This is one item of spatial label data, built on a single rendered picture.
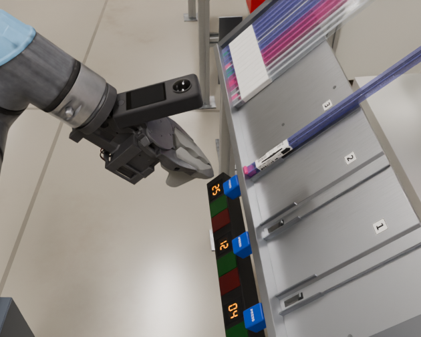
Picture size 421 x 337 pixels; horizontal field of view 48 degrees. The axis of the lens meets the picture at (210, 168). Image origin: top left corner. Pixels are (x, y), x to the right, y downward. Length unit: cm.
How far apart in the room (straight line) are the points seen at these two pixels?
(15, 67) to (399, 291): 47
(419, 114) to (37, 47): 78
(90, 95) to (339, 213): 33
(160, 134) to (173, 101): 7
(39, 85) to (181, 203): 112
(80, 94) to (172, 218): 106
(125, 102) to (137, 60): 171
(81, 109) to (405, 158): 62
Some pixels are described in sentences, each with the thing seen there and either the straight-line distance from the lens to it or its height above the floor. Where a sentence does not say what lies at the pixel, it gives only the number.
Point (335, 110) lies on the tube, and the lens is 68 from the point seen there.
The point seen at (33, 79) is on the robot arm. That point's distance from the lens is 58.
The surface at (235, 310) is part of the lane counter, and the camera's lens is 67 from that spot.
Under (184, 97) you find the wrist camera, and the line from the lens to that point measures 59.
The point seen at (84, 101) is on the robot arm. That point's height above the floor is 90.
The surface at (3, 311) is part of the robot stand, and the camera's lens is 86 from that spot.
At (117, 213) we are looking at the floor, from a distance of 164.
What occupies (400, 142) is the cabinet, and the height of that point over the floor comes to 62.
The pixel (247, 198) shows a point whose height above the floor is 73.
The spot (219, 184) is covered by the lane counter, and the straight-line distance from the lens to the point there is 79.
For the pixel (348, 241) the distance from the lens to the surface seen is 58.
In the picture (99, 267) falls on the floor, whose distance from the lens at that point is 152.
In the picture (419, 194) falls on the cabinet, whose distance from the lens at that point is 92.
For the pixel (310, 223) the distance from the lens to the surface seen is 62.
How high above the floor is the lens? 125
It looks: 46 degrees down
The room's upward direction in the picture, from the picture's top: straight up
